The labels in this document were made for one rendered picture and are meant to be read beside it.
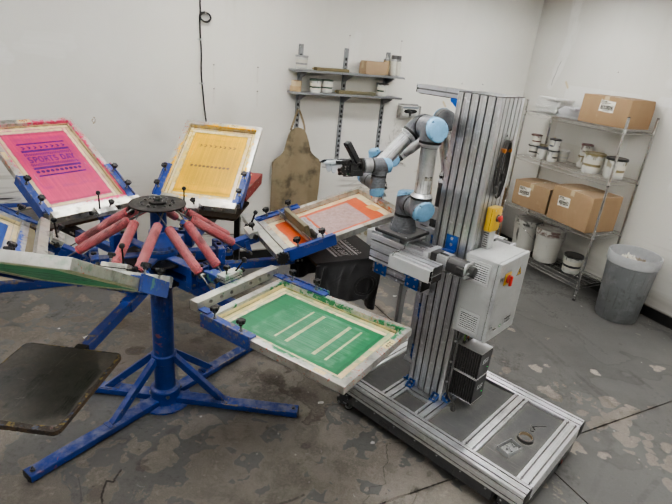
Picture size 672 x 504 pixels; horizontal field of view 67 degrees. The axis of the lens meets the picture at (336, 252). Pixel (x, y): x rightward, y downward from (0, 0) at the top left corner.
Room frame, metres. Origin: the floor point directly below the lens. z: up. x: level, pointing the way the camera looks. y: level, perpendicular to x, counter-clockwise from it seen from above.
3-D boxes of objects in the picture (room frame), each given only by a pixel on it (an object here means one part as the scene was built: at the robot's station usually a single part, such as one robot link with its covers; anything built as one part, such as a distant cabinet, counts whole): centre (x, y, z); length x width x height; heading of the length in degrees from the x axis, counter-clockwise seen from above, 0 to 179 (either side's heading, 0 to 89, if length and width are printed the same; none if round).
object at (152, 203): (2.61, 0.99, 0.67); 0.39 x 0.39 x 1.35
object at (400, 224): (2.72, -0.36, 1.31); 0.15 x 0.15 x 0.10
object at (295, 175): (5.08, 0.49, 1.06); 0.53 x 0.07 x 1.05; 118
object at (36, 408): (1.94, 1.01, 0.91); 1.34 x 0.40 x 0.08; 178
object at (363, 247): (3.13, 0.00, 0.95); 0.48 x 0.44 x 0.01; 118
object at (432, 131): (2.60, -0.42, 1.63); 0.15 x 0.12 x 0.55; 24
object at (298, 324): (2.12, 0.22, 1.05); 1.08 x 0.61 x 0.23; 58
